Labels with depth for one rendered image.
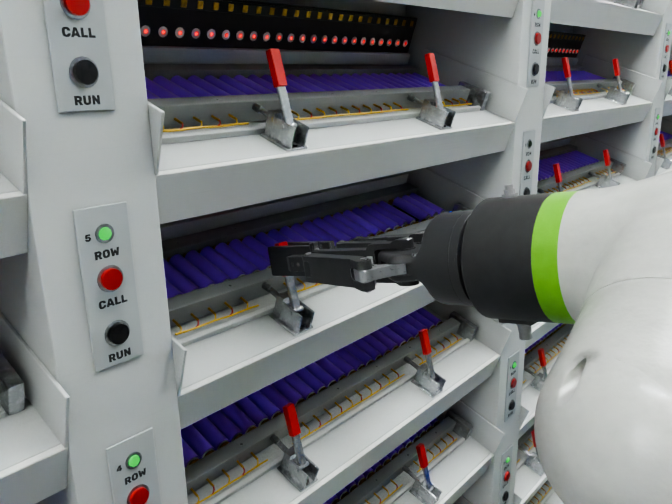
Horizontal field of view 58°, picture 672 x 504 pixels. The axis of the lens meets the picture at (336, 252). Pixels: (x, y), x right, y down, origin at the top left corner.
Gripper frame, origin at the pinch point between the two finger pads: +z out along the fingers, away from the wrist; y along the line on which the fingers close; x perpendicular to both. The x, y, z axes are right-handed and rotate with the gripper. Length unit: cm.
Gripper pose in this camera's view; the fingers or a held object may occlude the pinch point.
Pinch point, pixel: (302, 258)
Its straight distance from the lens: 60.6
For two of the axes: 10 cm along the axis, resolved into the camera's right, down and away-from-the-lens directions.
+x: -1.6, -9.8, -1.5
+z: -7.3, 0.1, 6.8
